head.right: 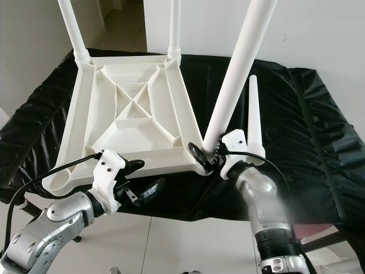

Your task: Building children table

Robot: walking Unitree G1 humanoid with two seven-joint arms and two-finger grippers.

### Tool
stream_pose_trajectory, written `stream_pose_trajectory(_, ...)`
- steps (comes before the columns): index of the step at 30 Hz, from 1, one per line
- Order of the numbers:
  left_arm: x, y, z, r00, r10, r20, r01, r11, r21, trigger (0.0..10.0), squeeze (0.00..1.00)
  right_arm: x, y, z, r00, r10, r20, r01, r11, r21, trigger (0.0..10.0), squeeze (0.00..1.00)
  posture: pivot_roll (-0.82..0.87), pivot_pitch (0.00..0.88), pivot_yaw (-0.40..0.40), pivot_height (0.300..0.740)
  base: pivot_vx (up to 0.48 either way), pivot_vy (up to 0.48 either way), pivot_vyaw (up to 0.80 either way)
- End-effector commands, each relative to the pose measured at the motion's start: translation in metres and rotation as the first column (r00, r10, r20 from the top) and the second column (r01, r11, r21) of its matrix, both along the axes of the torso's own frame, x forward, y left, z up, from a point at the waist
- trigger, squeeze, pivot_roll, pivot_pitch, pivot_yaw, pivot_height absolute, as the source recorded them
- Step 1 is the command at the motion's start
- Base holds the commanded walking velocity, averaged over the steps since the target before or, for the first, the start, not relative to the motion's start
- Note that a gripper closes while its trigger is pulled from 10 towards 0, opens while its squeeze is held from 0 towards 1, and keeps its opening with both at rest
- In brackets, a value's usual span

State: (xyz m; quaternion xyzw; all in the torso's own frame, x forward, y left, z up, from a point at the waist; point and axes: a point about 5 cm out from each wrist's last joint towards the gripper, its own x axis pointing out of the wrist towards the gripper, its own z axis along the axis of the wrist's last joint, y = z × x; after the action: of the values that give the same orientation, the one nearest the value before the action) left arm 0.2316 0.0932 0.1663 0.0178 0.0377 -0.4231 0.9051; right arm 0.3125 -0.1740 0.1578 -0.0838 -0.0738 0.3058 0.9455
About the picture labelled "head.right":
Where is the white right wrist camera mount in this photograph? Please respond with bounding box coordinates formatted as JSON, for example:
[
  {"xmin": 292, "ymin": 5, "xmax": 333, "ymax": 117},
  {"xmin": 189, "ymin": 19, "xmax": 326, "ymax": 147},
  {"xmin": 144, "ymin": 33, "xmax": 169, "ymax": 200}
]
[{"xmin": 221, "ymin": 130, "xmax": 249, "ymax": 172}]

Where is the white plastic table leg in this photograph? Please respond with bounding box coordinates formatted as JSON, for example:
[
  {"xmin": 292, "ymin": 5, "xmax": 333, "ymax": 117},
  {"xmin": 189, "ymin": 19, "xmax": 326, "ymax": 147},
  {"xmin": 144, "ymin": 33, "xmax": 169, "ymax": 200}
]
[
  {"xmin": 165, "ymin": 0, "xmax": 184, "ymax": 62},
  {"xmin": 56, "ymin": 0, "xmax": 92, "ymax": 65},
  {"xmin": 202, "ymin": 0, "xmax": 280, "ymax": 152},
  {"xmin": 246, "ymin": 74, "xmax": 266, "ymax": 166}
]

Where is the white plastic children table top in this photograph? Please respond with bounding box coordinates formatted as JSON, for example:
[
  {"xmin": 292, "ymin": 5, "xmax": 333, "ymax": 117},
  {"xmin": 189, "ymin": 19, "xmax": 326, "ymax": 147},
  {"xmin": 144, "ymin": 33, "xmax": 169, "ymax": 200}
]
[{"xmin": 43, "ymin": 53, "xmax": 212, "ymax": 192}]

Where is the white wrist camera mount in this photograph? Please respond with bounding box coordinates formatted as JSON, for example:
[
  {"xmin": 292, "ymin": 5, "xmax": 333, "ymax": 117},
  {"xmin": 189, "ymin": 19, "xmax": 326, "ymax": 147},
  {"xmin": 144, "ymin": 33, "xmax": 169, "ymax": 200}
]
[
  {"xmin": 221, "ymin": 130, "xmax": 249, "ymax": 172},
  {"xmin": 91, "ymin": 150, "xmax": 127, "ymax": 206}
]

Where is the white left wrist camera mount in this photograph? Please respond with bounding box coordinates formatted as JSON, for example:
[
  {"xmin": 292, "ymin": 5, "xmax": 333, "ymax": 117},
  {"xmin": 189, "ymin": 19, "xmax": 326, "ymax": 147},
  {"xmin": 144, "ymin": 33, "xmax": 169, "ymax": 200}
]
[{"xmin": 91, "ymin": 150, "xmax": 127, "ymax": 206}]

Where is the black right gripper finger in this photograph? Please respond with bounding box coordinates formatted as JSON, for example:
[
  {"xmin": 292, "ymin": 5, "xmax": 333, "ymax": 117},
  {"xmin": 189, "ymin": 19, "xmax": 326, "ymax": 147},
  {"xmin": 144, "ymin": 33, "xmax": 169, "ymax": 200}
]
[{"xmin": 189, "ymin": 143, "xmax": 209, "ymax": 171}]

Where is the pink plastic object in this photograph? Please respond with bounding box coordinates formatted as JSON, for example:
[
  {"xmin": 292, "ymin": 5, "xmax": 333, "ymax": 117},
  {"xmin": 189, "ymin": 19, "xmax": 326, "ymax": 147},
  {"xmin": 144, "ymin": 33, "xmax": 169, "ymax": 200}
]
[{"xmin": 297, "ymin": 223, "xmax": 337, "ymax": 236}]

